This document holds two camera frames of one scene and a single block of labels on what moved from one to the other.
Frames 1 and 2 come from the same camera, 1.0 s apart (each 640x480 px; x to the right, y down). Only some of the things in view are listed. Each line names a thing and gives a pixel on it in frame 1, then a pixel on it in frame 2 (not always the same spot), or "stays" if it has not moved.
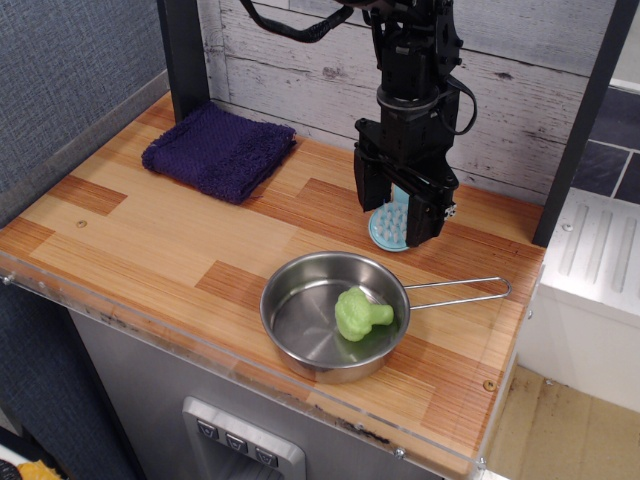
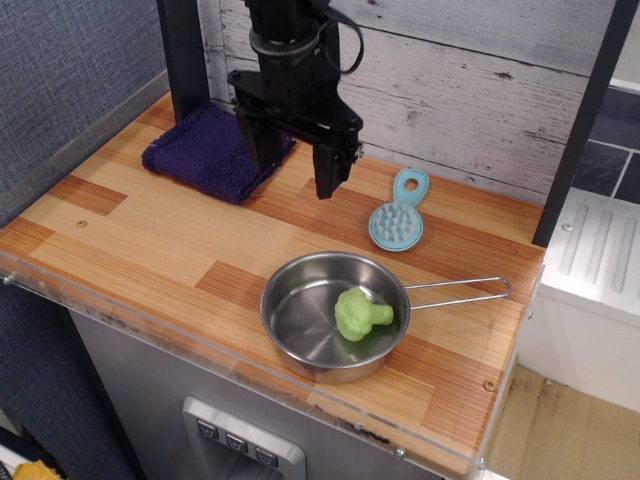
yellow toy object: (37, 470) stays
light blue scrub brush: (387, 225) stays
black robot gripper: (417, 143) to (302, 92)
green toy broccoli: (355, 315) stays
